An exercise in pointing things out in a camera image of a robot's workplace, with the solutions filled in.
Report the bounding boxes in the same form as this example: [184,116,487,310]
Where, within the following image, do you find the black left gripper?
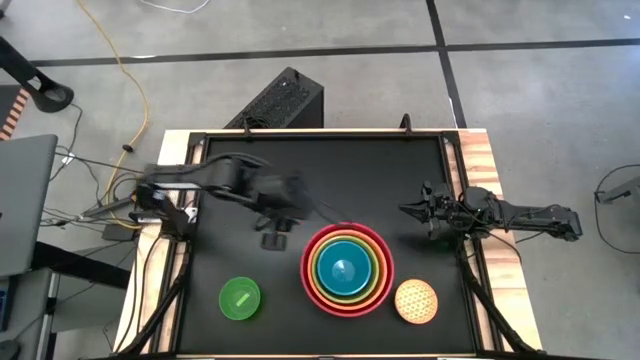
[252,172,346,226]

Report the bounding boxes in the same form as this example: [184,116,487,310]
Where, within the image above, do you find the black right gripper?
[398,180,470,240]

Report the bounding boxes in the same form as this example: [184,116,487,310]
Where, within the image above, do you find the teal plastic bowl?
[316,239,374,297]

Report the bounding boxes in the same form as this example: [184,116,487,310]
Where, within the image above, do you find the yellow-green plastic bowl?
[311,234,381,305]

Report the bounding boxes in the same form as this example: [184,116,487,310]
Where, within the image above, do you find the orange plastic bowl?
[306,228,390,311]

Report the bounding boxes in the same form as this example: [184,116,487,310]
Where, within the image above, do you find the nested colourful bowls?
[299,222,396,319]

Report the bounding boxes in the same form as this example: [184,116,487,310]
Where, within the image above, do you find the black computer case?
[223,66,325,130]

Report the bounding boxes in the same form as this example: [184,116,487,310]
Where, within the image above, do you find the green translucent plastic lid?
[218,276,262,322]

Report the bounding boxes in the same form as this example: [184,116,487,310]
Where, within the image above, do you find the grey laptop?
[0,133,59,279]

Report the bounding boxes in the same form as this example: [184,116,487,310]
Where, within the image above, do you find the black curved floor stand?
[0,35,76,114]

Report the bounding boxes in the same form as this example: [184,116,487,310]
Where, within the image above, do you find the orange striped black panel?
[0,85,31,142]

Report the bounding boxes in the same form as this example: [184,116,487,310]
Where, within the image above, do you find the black table-level camera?
[260,231,289,253]

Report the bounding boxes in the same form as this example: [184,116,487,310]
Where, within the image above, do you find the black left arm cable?
[202,151,274,171]

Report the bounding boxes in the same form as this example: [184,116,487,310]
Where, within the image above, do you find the black metal rig frame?
[115,127,542,360]

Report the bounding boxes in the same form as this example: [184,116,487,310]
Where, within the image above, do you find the black looped floor cable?
[593,163,640,255]

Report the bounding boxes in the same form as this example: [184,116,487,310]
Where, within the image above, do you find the yellow cable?
[74,0,151,232]

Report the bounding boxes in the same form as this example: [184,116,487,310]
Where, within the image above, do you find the white cable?
[138,0,212,15]

